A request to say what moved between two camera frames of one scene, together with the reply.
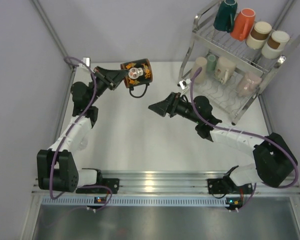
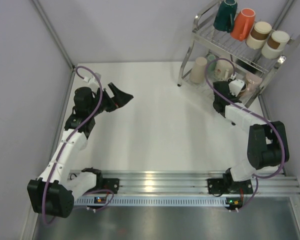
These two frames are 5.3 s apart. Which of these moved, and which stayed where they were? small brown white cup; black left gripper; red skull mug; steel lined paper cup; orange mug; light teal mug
Moved: red skull mug; black left gripper
Stayed: light teal mug; orange mug; steel lined paper cup; small brown white cup
